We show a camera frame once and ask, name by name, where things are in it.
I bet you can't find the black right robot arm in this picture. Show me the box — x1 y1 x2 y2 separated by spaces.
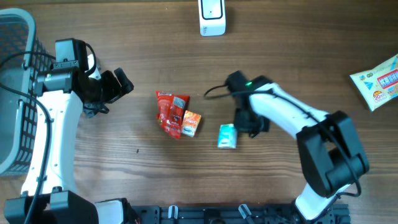
224 71 369 223

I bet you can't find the grey plastic shopping basket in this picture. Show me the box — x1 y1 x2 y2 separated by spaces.
1 8 53 176

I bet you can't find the orange small carton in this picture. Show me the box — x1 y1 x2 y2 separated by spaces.
182 110 201 137

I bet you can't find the red snack bag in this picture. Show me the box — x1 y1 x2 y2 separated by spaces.
156 91 190 139

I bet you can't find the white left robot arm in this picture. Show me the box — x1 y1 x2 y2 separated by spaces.
4 38 141 223

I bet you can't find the yellow wet wipes pack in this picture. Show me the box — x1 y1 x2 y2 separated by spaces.
349 55 397 111

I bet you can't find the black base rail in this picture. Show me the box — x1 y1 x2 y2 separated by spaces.
130 203 351 224

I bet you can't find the teal small carton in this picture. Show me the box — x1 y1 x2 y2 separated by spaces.
217 124 238 149

